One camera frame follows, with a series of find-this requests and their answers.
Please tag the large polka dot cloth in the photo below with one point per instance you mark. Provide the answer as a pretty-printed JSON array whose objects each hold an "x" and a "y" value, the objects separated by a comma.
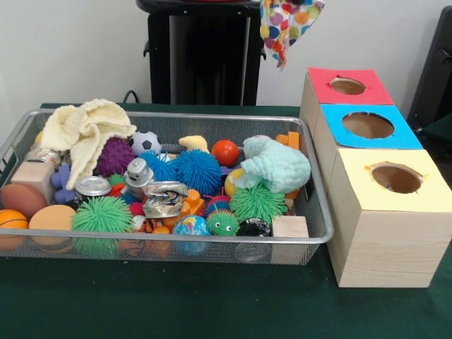
[{"x": 282, "y": 24}]

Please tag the wooden box with three holes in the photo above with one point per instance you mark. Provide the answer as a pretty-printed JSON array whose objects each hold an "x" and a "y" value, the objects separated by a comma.
[{"x": 385, "y": 247}]

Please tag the red orange ball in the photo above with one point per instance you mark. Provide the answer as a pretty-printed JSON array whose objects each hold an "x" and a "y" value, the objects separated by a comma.
[{"x": 226, "y": 152}]

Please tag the blue spiky ball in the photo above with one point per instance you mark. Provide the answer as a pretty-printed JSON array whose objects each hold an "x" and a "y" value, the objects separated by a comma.
[{"x": 196, "y": 169}]

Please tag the mint green knitted cloth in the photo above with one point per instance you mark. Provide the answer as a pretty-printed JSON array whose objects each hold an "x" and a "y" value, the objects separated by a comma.
[{"x": 279, "y": 162}]

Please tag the rainbow spiky caterpillar toy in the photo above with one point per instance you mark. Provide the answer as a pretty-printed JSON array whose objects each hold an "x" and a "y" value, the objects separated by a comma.
[{"x": 221, "y": 224}]

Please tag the globe print ball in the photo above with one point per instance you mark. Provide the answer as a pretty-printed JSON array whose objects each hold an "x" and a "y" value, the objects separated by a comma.
[{"x": 190, "y": 226}]

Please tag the small soccer ball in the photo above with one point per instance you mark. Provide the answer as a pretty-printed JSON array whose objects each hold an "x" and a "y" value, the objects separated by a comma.
[{"x": 144, "y": 143}]

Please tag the small wooden block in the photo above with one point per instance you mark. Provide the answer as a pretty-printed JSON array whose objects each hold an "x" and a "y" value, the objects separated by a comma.
[{"x": 290, "y": 226}]

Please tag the purple knobbly ball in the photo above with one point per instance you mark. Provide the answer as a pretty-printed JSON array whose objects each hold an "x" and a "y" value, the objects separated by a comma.
[{"x": 114, "y": 157}]

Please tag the green spiky ball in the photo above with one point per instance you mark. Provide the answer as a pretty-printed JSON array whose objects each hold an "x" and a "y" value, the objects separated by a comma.
[{"x": 102, "y": 213}]

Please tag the dark green tablecloth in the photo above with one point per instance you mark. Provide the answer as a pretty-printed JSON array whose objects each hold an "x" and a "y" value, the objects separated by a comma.
[
  {"x": 176, "y": 303},
  {"x": 441, "y": 130}
]

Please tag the pale yellow knitted cloth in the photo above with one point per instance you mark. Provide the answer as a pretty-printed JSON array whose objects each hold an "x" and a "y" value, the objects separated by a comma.
[{"x": 88, "y": 123}]

